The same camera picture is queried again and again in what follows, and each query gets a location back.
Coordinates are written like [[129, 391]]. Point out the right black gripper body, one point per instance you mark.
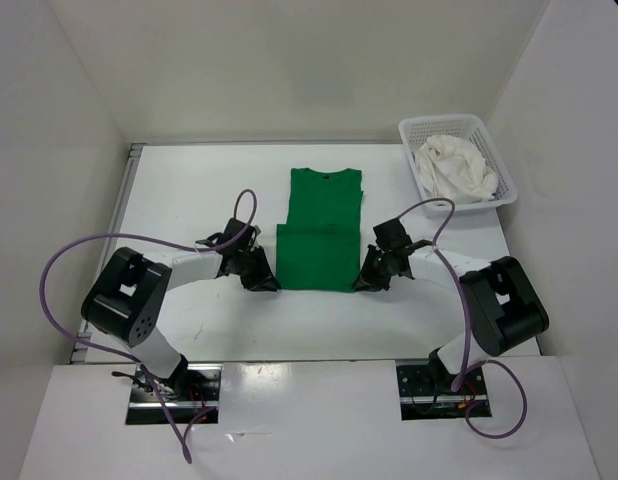
[[388, 254]]

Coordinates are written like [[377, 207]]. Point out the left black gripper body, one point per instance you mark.
[[239, 254]]

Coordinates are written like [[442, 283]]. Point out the green t shirt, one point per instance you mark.
[[318, 247]]

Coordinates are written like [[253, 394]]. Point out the white t shirt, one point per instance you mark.
[[454, 168]]

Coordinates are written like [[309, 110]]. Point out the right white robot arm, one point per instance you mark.
[[500, 307]]

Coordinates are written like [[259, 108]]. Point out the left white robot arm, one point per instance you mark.
[[126, 299]]

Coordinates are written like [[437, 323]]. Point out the white plastic basket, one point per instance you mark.
[[415, 131]]

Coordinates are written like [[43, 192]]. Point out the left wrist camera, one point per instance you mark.
[[239, 235]]

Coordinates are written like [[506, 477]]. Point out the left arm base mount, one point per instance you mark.
[[202, 394]]

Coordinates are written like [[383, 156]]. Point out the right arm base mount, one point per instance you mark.
[[421, 399]]

